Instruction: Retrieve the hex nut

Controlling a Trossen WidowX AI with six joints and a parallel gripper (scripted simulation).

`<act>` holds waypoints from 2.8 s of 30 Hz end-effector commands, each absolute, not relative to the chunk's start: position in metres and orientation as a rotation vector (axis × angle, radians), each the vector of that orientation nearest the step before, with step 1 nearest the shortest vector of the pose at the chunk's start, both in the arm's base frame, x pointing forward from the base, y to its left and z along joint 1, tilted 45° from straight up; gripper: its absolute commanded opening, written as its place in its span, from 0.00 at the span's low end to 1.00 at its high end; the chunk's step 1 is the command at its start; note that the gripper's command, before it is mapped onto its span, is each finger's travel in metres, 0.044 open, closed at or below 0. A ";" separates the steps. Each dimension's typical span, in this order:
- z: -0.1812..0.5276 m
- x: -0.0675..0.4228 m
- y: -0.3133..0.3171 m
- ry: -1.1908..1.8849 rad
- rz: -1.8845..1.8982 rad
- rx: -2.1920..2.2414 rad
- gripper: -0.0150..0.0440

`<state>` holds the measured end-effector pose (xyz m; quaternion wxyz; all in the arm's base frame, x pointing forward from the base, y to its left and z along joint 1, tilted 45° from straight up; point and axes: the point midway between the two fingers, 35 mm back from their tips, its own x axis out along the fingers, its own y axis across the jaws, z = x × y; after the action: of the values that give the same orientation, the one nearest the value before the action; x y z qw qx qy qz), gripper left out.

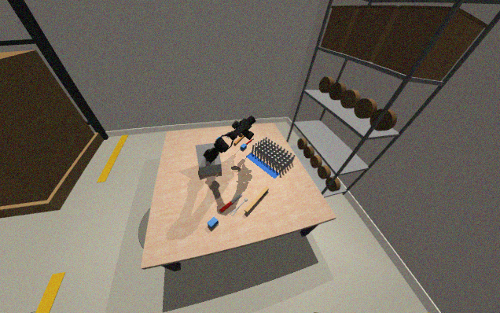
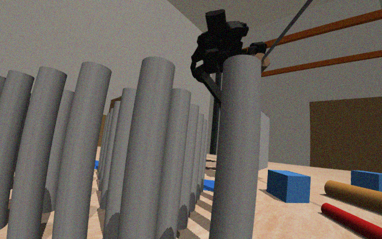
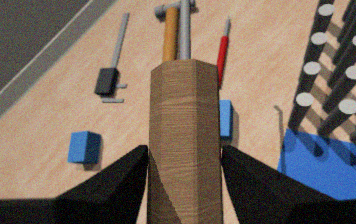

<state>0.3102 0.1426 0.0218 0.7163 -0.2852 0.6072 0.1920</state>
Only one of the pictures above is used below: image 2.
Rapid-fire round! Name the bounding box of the blue tape strip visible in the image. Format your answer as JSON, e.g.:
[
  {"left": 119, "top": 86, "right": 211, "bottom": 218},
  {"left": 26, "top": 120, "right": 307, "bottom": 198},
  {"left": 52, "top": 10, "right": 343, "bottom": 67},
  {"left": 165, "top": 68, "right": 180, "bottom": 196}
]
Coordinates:
[{"left": 94, "top": 160, "right": 214, "bottom": 192}]

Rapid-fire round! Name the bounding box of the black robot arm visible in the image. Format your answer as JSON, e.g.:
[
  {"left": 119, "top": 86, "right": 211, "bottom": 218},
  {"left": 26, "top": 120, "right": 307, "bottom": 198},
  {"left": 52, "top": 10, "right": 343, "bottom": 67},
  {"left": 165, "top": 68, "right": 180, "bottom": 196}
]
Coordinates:
[{"left": 190, "top": 9, "right": 249, "bottom": 108}]

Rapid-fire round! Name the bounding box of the blue rectangular block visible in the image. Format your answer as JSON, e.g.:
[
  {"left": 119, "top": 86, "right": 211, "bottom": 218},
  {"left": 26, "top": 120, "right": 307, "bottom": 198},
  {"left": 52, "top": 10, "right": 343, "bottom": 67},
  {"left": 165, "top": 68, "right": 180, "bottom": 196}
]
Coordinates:
[
  {"left": 266, "top": 169, "right": 311, "bottom": 204},
  {"left": 351, "top": 171, "right": 382, "bottom": 192}
]

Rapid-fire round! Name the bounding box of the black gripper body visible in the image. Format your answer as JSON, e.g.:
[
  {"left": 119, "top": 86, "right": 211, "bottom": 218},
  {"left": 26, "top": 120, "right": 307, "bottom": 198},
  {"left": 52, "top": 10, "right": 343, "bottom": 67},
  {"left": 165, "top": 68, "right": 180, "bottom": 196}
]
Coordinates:
[{"left": 203, "top": 41, "right": 267, "bottom": 74}]

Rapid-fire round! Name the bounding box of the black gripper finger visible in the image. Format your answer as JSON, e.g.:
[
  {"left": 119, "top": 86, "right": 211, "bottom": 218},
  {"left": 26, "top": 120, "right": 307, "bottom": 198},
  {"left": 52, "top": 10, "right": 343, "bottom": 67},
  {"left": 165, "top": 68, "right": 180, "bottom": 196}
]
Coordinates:
[
  {"left": 220, "top": 50, "right": 233, "bottom": 73},
  {"left": 247, "top": 46, "right": 258, "bottom": 56}
]

